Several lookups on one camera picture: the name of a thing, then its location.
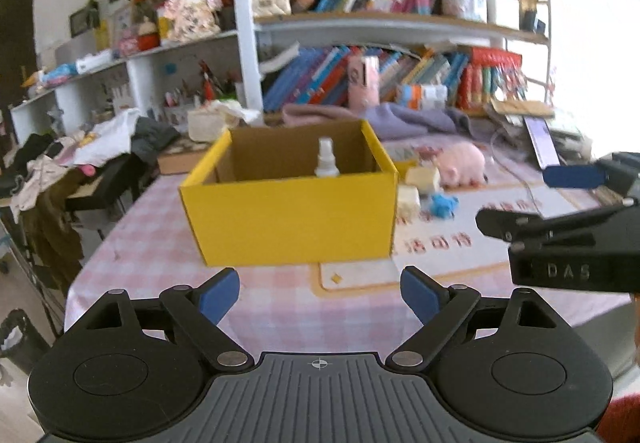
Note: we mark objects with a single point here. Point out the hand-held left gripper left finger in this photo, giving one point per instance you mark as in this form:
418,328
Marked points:
220,292

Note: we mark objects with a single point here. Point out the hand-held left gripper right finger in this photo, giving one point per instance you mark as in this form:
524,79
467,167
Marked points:
417,293

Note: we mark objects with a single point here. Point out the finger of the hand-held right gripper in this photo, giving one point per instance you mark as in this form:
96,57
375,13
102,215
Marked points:
530,227
572,176

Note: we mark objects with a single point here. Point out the small blue toy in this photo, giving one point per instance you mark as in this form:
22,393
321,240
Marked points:
444,205

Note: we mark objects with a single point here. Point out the cream eraser block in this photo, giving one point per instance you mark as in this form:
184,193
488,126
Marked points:
422,179
407,202

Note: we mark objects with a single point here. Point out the pink pig plush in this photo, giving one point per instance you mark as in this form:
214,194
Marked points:
462,163

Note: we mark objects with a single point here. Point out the yellow cardboard box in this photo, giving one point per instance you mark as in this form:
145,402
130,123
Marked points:
290,218

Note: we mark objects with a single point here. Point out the person's right forearm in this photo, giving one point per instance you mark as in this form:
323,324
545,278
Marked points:
622,420

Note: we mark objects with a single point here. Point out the stack of papers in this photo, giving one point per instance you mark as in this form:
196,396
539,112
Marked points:
570,138

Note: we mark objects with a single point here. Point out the smartphone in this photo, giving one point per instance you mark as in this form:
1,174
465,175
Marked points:
542,143

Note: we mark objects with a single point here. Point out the pink printed desk mat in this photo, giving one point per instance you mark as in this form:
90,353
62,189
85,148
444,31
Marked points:
450,253

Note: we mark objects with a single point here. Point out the brown cardboard sheets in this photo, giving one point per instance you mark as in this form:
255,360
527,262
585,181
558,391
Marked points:
520,108

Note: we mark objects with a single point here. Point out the red boxed book set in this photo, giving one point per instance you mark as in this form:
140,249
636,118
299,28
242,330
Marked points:
492,78

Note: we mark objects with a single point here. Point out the small white spray bottle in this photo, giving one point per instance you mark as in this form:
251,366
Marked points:
327,165

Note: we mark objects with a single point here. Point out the purple cloth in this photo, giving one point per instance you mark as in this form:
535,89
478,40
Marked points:
415,119

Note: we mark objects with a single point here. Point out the small dark cup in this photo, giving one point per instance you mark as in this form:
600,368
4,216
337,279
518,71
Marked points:
528,20

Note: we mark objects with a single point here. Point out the orange and white box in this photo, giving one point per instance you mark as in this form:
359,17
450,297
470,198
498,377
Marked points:
422,104
422,91

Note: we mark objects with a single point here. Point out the dark grey garment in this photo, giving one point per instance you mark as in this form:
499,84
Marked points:
152,138

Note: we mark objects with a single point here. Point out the cream fabric bundle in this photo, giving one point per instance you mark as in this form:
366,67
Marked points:
215,120

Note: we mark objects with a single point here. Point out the white pen holder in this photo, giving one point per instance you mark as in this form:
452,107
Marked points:
504,12

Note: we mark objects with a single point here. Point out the white garment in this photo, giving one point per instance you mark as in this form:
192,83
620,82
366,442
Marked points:
107,135

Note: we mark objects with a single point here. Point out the clear pen holder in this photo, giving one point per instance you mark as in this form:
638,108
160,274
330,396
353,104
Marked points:
470,5

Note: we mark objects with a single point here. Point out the pot of pens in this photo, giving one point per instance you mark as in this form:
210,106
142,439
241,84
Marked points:
200,93

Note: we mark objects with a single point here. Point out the pink cloth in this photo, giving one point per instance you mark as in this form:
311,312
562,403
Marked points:
320,114

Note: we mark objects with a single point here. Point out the black trash bin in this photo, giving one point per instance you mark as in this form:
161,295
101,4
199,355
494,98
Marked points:
20,338

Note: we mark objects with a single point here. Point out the pink cylinder canister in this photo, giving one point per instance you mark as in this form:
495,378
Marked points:
363,83

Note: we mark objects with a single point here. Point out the row of blue books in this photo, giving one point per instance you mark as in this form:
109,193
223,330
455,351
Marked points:
310,83

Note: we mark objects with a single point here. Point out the white side shelf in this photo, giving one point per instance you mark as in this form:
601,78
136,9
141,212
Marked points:
140,73

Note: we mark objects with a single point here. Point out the white bookshelf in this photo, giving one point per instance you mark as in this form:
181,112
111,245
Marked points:
245,23

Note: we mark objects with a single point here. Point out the floral doll figure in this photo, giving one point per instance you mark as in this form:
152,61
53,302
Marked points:
192,13

